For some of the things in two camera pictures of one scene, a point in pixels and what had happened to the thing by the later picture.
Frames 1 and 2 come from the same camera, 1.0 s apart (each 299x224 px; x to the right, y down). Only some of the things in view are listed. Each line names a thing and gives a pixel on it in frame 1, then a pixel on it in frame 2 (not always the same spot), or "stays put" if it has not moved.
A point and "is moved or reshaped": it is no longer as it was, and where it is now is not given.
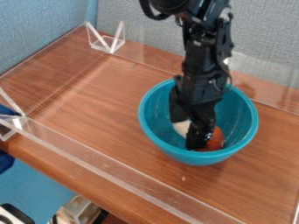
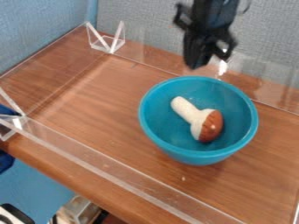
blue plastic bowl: (237, 116) stays put
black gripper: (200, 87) to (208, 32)
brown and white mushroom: (215, 141) is moved or reshaped
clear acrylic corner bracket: (104, 43) stays put
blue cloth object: (6, 159) stays put
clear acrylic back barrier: (264, 69) stays put
